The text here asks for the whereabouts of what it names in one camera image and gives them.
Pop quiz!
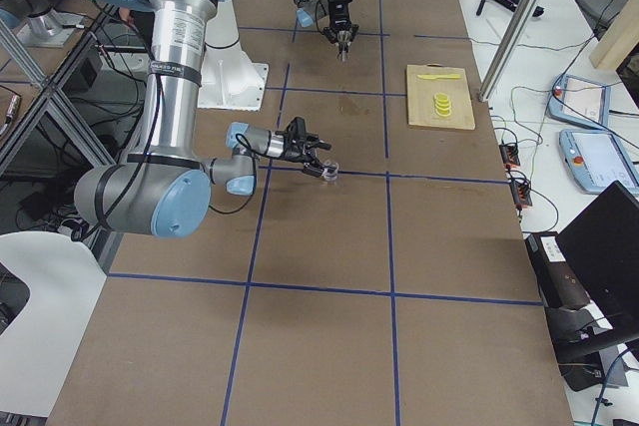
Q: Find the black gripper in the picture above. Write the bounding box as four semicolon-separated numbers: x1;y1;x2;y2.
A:
282;134;331;178
322;0;358;59

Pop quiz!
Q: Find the steel measuring jigger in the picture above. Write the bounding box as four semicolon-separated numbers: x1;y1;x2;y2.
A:
337;30;350;62

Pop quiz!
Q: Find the clear glass cup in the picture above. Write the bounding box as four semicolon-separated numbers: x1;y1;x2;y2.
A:
321;160;339;183

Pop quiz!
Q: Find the wooden cutting board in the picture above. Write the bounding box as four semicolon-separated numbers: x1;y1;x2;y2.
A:
406;65;475;131

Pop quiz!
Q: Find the yellow plastic knife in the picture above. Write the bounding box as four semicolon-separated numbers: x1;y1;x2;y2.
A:
416;73;462;81

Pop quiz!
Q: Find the upper teach pendant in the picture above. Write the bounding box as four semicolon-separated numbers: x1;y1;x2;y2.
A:
547;74;611;129

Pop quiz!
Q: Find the teach pendant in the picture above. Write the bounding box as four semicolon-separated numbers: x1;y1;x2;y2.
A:
547;74;611;129
559;129;638;196

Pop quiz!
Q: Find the grey office chair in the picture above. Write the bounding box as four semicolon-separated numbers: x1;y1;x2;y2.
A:
576;0;628;27

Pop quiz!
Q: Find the lower teach pendant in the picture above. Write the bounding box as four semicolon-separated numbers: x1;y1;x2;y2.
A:
559;129;638;196

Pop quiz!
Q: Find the wooden plank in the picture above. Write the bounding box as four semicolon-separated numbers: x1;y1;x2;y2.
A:
589;0;639;70

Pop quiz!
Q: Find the black box with label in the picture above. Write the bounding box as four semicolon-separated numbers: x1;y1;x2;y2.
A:
525;231;590;311

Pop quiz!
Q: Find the black monitor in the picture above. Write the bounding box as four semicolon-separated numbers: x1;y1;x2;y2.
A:
556;181;638;323

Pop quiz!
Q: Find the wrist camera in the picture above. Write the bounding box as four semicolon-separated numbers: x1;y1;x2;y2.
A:
285;117;308;142

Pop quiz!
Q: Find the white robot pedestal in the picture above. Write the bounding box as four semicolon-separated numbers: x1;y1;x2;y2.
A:
198;0;269;111

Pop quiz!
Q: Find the aluminium frame post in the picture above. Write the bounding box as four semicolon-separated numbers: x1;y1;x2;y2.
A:
478;0;539;102

